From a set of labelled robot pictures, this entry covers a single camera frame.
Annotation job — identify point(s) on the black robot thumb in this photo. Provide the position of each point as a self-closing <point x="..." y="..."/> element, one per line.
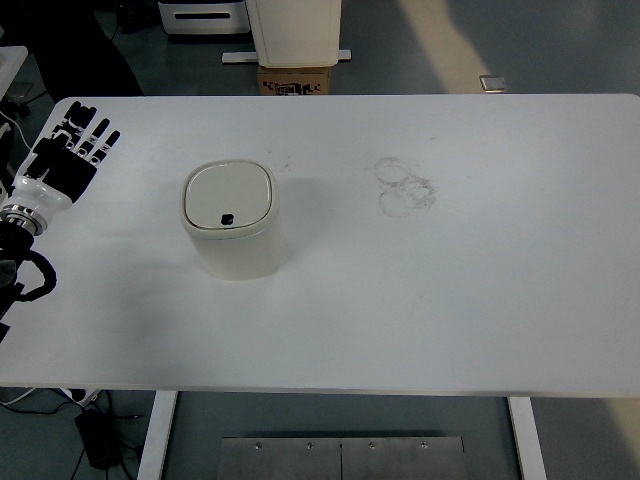
<point x="77" y="117"/>

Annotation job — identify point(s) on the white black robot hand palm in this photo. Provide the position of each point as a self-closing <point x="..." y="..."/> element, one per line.
<point x="50" y="180"/>

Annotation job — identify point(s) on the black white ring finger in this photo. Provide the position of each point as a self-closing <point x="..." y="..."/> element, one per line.
<point x="101" y="153"/>

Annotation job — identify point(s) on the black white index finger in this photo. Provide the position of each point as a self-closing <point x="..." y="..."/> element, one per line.
<point x="69" y="133"/>

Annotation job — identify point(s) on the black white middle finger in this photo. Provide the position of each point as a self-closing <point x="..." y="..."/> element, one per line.
<point x="88" y="144"/>

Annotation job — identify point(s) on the cream desktop trash can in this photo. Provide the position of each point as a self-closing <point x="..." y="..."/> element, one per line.
<point x="230" y="211"/>

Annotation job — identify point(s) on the robot arm with silver wrist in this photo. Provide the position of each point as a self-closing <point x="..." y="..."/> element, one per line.
<point x="27" y="275"/>

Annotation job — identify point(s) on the white grey appliance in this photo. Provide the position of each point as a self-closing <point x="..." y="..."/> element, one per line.
<point x="204" y="18"/>

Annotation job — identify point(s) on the white bin on floor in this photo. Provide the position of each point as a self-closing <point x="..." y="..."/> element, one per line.
<point x="295" y="33"/>

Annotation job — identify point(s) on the white power strip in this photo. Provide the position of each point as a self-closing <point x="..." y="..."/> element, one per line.
<point x="80" y="396"/>

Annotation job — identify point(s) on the brown cardboard box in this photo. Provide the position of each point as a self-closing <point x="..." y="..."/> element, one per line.
<point x="293" y="81"/>

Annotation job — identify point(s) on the left white table leg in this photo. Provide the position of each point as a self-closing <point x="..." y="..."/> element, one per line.
<point x="158" y="435"/>

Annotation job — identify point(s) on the white table leg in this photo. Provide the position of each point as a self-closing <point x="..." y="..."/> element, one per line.
<point x="526" y="438"/>
<point x="158" y="435"/>

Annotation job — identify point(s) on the black power adapter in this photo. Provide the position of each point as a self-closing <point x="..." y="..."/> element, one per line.
<point x="99" y="439"/>

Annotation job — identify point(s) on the white table leg bar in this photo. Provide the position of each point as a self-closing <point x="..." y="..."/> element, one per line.
<point x="344" y="55"/>

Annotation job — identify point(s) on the metal floor plate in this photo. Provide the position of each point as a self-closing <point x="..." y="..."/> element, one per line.
<point x="343" y="458"/>

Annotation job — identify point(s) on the grey floor outlet plate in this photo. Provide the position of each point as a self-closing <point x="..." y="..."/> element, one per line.
<point x="493" y="84"/>

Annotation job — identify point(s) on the right white table leg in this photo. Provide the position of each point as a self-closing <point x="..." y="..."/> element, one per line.
<point x="526" y="438"/>

